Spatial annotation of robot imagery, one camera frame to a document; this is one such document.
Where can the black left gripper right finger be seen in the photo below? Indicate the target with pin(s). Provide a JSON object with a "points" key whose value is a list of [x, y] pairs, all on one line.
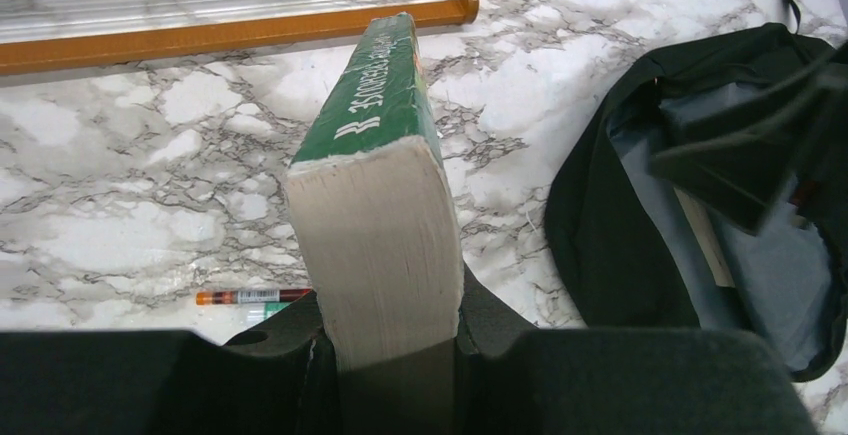
{"points": [[516, 378]]}

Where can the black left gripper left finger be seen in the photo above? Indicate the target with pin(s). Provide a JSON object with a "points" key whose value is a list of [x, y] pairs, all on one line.
{"points": [[278, 377]]}

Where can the yellow-green treehouse book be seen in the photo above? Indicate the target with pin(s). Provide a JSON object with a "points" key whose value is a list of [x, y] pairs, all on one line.
{"points": [[702, 228]]}

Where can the black student backpack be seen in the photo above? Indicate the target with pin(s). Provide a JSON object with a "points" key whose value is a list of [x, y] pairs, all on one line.
{"points": [[753, 125]]}

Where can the white green glue stick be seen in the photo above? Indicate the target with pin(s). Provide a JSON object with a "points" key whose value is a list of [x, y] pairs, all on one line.
{"points": [[259, 313]]}

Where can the wooden shelf rack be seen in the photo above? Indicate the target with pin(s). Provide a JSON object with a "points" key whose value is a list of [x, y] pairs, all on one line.
{"points": [[43, 35]]}

